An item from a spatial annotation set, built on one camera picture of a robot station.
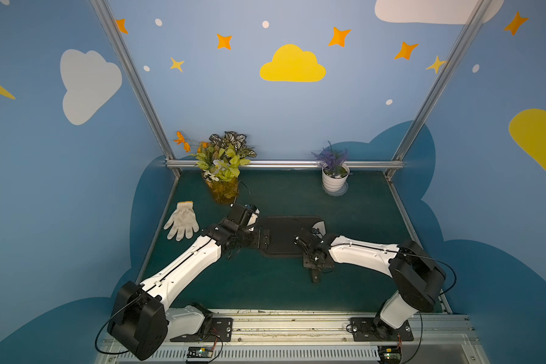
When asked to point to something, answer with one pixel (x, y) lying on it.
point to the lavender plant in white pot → (335, 171)
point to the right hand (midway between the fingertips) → (312, 259)
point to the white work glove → (182, 221)
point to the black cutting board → (283, 230)
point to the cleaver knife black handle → (315, 274)
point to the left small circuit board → (199, 353)
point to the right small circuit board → (390, 354)
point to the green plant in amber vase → (219, 161)
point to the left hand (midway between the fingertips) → (261, 235)
